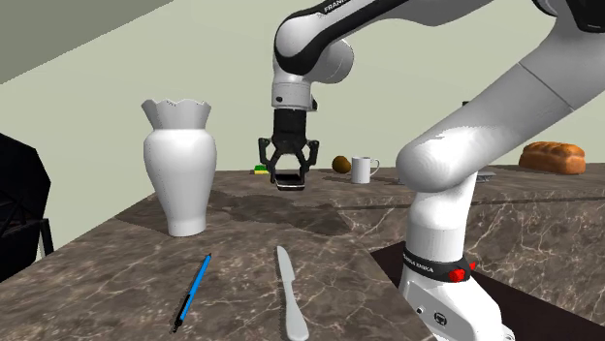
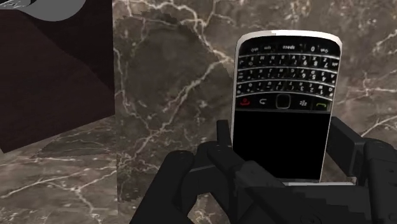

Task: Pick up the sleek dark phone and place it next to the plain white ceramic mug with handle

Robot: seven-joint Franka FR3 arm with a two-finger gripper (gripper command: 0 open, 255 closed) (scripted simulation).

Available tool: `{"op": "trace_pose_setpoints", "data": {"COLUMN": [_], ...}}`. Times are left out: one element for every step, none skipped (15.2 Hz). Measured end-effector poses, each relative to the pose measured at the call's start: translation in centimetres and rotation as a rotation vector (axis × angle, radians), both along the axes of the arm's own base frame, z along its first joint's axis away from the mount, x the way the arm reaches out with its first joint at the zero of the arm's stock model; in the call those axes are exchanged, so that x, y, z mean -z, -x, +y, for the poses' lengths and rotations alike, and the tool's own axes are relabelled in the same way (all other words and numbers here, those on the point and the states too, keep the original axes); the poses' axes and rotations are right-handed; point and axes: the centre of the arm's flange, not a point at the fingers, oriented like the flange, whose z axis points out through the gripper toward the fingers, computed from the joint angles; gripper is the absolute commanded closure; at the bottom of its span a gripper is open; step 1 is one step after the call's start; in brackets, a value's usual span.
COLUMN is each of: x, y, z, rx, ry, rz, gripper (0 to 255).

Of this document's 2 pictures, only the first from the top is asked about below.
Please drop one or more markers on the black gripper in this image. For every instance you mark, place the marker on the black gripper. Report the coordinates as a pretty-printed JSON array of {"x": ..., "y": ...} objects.
[{"x": 289, "y": 130}]

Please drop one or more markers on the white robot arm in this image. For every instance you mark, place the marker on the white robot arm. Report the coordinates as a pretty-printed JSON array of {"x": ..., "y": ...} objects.
[{"x": 472, "y": 137}]

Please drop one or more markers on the black smartphone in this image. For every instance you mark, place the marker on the black smartphone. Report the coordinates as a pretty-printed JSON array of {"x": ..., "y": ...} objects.
[{"x": 289, "y": 181}]

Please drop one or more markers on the yellow green sponge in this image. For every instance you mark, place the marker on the yellow green sponge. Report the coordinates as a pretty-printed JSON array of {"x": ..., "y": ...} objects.
[{"x": 261, "y": 169}]

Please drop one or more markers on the brown kiwi fruit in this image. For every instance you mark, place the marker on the brown kiwi fruit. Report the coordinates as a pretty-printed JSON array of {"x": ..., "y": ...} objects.
[{"x": 341, "y": 164}]

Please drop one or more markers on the white mug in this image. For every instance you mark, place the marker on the white mug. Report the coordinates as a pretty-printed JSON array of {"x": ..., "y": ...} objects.
[{"x": 362, "y": 170}]

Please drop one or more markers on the white scalloped vase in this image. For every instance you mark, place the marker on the white scalloped vase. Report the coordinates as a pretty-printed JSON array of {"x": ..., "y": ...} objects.
[{"x": 179, "y": 165}]

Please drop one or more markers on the silver butter knife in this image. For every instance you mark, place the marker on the silver butter knife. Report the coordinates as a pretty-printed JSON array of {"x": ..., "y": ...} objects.
[{"x": 289, "y": 297}]

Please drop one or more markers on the blue pen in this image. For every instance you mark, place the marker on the blue pen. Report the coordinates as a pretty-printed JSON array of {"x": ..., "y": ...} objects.
[{"x": 193, "y": 292}]

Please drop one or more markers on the brown bread loaf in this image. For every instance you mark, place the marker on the brown bread loaf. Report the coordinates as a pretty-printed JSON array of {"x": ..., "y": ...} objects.
[{"x": 552, "y": 157}]

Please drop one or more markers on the dark robot stand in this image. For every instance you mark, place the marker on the dark robot stand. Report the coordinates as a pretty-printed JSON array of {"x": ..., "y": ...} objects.
[{"x": 520, "y": 307}]

